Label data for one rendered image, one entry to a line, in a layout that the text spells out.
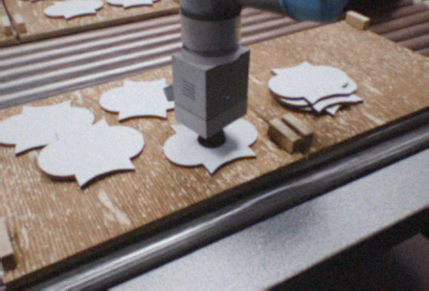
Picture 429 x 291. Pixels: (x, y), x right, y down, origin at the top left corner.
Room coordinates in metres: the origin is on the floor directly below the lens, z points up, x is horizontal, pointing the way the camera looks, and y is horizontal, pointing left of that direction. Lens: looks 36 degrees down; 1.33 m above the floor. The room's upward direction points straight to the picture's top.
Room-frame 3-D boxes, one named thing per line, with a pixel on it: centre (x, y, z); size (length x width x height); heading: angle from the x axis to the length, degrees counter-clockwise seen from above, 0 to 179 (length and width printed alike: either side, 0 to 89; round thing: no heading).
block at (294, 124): (0.52, -0.12, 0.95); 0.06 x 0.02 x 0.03; 30
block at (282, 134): (0.51, -0.10, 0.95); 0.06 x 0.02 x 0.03; 30
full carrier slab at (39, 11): (1.14, 0.34, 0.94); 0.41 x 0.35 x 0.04; 119
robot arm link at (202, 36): (0.51, 0.00, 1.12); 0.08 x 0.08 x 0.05
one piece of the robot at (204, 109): (0.52, 0.02, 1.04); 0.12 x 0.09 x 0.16; 46
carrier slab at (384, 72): (0.73, -0.23, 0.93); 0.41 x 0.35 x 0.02; 120
